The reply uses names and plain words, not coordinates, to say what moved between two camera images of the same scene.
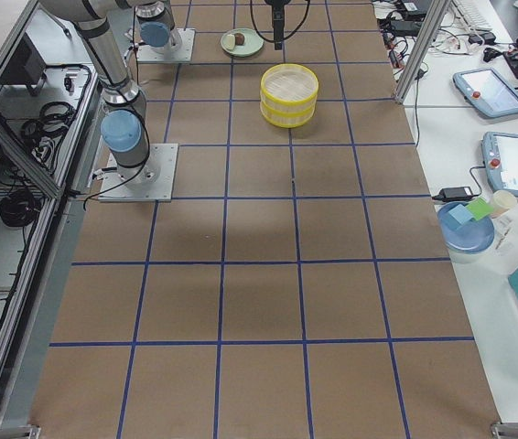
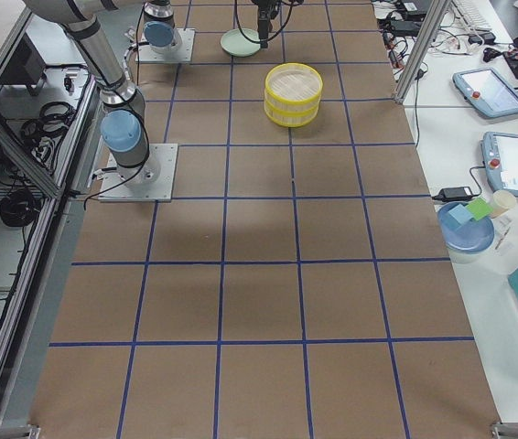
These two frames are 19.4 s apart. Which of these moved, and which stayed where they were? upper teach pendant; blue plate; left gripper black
Moved: left gripper black
Stayed: upper teach pendant; blue plate
